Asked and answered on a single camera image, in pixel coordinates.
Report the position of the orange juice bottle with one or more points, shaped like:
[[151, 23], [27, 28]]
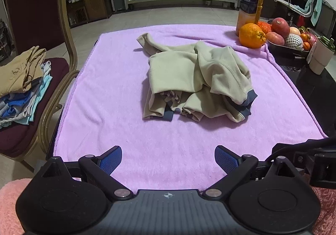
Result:
[[250, 1]]

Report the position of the white cup with green lid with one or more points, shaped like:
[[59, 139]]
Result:
[[319, 59]]

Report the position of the orange net bag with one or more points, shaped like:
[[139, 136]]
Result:
[[265, 27]]

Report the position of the fruit in white foam net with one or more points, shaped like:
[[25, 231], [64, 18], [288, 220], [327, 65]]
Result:
[[294, 41]]

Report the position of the metal fruit tray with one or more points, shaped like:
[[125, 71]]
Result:
[[283, 50]]

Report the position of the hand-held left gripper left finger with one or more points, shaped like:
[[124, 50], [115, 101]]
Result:
[[113, 158]]

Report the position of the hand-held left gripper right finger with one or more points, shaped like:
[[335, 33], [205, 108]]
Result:
[[224, 158]]

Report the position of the maroon chair with gold frame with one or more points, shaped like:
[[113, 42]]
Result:
[[34, 9]]

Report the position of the round red apple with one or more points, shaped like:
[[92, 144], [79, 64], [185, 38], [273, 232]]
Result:
[[281, 26]]

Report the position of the large orange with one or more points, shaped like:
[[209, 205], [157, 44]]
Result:
[[252, 36]]

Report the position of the stack of folded clothes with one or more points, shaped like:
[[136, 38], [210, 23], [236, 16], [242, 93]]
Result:
[[18, 74]]

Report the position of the teal folding chair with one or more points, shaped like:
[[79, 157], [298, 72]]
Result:
[[316, 6]]

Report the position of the black low cabinet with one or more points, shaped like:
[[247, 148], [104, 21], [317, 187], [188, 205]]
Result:
[[270, 1]]

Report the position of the beige sweatshirt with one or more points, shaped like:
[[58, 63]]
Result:
[[178, 72]]

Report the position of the purple fleece blanket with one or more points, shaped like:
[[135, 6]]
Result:
[[105, 109]]

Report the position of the wooden cabinet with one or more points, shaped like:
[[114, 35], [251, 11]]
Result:
[[95, 1]]

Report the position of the pale apple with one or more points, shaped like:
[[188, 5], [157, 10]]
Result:
[[294, 30]]

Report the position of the small tangerine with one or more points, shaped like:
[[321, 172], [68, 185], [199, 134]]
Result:
[[304, 37], [307, 45]]

